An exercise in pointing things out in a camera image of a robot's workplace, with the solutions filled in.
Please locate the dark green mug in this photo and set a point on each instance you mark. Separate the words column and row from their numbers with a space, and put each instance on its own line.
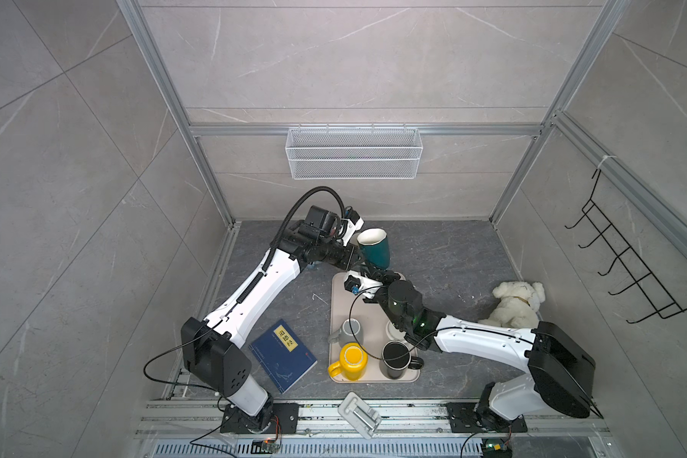
column 374, row 246

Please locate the black wire hook rack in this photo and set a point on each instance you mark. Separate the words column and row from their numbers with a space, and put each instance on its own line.
column 641, row 276

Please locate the white mug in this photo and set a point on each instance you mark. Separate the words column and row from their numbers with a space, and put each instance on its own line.
column 393, row 333

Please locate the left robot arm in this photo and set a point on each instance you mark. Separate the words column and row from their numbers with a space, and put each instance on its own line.
column 317, row 229

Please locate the beige serving tray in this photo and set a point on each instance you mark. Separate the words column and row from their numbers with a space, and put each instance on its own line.
column 374, row 322

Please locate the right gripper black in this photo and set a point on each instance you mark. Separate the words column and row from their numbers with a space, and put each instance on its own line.
column 385, row 276

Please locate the white plastic bracket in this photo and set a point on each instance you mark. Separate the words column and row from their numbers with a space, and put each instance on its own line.
column 360, row 415

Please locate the black mug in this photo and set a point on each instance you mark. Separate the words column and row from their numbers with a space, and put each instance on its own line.
column 396, row 359

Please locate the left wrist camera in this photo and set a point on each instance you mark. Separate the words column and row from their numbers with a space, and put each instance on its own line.
column 351, row 222

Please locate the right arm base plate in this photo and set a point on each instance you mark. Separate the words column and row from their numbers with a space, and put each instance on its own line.
column 469, row 418

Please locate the grey mug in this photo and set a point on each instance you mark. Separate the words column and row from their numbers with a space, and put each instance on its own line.
column 349, row 332

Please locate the white plush toy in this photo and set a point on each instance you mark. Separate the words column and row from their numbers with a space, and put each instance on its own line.
column 519, row 303

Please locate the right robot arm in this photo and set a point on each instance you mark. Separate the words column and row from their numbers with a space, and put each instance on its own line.
column 557, row 373

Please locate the white wire mesh basket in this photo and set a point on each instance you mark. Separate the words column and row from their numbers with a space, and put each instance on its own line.
column 356, row 153

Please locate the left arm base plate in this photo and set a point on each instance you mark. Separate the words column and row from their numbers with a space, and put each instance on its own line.
column 277, row 417

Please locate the yellow mug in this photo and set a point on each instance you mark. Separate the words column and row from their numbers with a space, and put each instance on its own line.
column 351, row 363

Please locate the blue hardcover book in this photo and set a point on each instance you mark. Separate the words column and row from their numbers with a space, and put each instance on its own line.
column 283, row 355

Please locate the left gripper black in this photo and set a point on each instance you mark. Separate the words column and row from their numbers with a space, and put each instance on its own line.
column 347, row 262

